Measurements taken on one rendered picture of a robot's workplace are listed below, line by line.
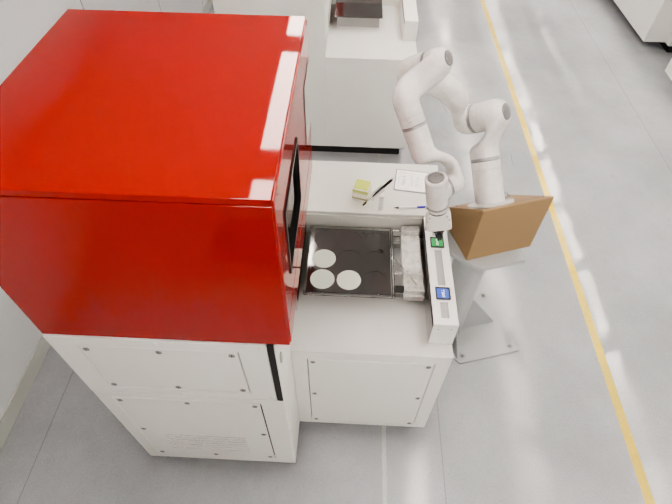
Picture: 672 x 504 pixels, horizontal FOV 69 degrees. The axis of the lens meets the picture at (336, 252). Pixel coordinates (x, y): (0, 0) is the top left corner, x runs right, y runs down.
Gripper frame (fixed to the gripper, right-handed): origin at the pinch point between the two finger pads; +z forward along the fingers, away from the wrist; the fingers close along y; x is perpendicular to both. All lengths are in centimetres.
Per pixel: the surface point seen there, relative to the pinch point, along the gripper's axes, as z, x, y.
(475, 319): 98, 18, 19
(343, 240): 3.0, 4.3, -40.8
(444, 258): 5.4, -8.3, 1.3
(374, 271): 5.7, -12.0, -27.5
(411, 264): 10.8, -5.9, -12.3
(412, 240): 11.0, 7.7, -11.2
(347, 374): 29, -46, -42
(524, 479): 110, -66, 31
